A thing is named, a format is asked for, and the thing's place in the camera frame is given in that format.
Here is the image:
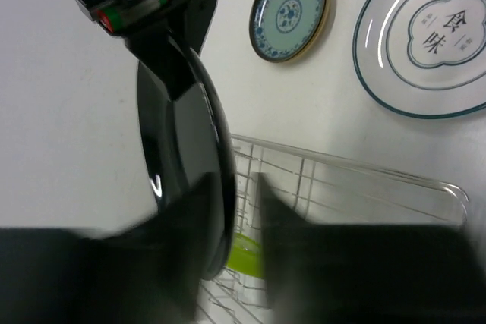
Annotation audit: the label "teal plate blue floral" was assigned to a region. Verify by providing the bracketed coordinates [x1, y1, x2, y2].
[248, 0, 329, 63]

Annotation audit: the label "white plate teal rim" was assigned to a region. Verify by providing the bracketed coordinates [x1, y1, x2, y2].
[352, 0, 485, 119]

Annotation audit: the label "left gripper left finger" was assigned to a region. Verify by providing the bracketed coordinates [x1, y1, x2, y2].
[1, 173, 217, 323]

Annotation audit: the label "black plate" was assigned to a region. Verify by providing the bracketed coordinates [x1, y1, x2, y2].
[137, 57, 236, 280]

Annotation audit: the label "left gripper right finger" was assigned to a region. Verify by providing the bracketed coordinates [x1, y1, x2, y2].
[257, 174, 485, 323]

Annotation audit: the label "silver wire dish rack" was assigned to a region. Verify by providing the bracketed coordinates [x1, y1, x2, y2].
[193, 132, 470, 324]

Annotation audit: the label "lime green plate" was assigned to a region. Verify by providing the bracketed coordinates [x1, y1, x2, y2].
[226, 233, 264, 279]

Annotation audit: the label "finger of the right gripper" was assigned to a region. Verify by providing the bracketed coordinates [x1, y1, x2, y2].
[125, 0, 217, 102]

